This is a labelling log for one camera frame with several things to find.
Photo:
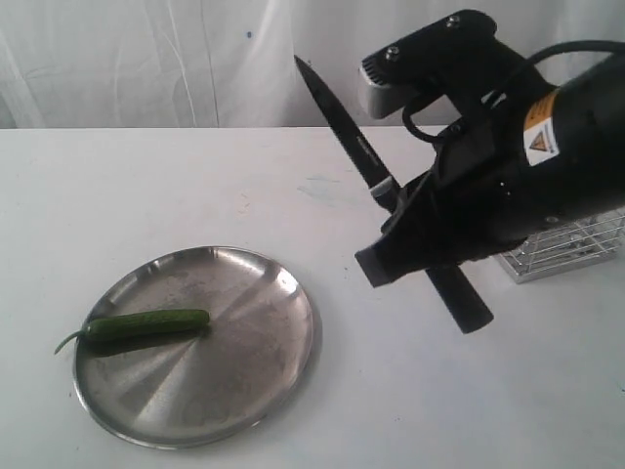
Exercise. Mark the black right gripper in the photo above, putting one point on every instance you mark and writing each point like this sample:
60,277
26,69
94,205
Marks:
488,190

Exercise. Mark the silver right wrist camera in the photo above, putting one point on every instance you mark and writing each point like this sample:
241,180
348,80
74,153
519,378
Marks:
409,67

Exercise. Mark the steel wire utensil rack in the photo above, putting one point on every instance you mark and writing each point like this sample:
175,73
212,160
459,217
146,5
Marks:
573,246

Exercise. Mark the white backdrop curtain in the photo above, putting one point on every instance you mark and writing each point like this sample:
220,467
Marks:
79,64

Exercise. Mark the round stainless steel plate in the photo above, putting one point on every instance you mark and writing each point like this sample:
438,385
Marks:
191,388

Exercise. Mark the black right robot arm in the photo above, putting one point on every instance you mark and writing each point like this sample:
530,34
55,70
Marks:
587,114

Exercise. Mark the black kitchen knife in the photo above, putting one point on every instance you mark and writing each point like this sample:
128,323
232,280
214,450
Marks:
458,295

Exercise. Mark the green cucumber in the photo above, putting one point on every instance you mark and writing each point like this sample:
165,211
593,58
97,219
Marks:
142,324

